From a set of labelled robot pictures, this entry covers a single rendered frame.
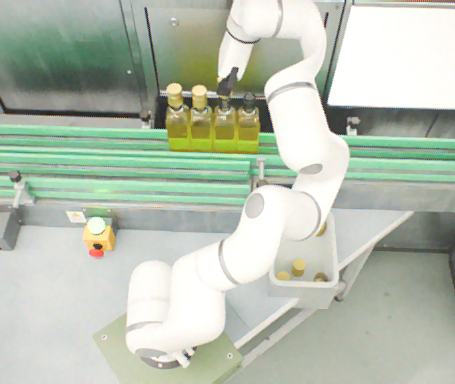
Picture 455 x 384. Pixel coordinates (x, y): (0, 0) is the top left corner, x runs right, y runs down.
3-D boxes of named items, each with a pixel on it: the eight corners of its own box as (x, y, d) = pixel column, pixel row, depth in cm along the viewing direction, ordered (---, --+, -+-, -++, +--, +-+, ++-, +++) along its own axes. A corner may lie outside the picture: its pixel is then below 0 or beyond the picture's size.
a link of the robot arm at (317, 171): (221, 123, 86) (267, 144, 98) (245, 242, 79) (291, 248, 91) (303, 80, 77) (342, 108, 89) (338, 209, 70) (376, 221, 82)
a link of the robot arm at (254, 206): (261, 286, 89) (333, 262, 81) (214, 285, 78) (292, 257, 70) (244, 214, 93) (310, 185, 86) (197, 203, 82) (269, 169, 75)
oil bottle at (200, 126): (214, 154, 140) (212, 101, 122) (213, 170, 137) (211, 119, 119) (194, 153, 140) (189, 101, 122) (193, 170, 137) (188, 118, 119)
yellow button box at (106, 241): (117, 230, 142) (112, 217, 135) (113, 253, 138) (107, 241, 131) (93, 229, 142) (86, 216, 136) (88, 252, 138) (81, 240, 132)
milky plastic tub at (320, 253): (327, 224, 142) (333, 208, 135) (333, 299, 130) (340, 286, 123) (266, 221, 143) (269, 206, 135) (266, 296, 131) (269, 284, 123)
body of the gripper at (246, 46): (228, 4, 101) (215, 45, 110) (226, 38, 96) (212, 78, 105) (263, 12, 103) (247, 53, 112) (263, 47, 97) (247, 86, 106)
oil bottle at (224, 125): (235, 153, 140) (236, 101, 122) (235, 170, 137) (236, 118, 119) (215, 153, 140) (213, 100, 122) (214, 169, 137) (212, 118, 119)
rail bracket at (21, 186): (40, 198, 132) (23, 169, 121) (33, 223, 129) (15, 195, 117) (25, 198, 133) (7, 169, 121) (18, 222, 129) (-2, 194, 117)
